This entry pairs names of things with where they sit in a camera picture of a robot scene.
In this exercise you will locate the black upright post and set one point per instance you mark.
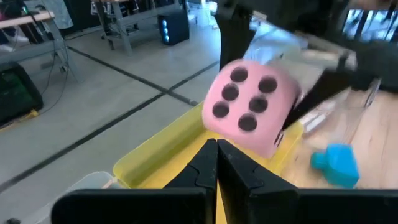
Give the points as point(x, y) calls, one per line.
point(236, 37)

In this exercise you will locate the small clear plastic bin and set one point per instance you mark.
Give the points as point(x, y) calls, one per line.
point(93, 180)

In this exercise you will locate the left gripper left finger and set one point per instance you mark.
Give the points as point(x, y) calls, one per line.
point(199, 193)

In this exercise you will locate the blue toy brick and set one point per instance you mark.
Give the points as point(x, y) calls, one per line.
point(339, 166)

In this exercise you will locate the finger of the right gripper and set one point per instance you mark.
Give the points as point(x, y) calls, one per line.
point(320, 91)

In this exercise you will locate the large clear plastic bin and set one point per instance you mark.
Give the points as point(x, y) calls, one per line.
point(335, 118)

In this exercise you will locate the wooden top desk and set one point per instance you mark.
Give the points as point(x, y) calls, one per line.
point(31, 19)

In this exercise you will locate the black computer tower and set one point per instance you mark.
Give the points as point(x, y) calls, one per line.
point(173, 28)

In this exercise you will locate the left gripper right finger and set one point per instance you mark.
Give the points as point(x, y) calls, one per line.
point(248, 193)

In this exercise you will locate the grey metal leg desk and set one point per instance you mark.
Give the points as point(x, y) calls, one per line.
point(122, 34)

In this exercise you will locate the yellow plastic bin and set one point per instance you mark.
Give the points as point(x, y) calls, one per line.
point(149, 158)

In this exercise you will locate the black equipment crate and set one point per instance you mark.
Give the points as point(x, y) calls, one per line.
point(15, 93)

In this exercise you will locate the pink foam die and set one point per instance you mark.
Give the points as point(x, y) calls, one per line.
point(248, 105)

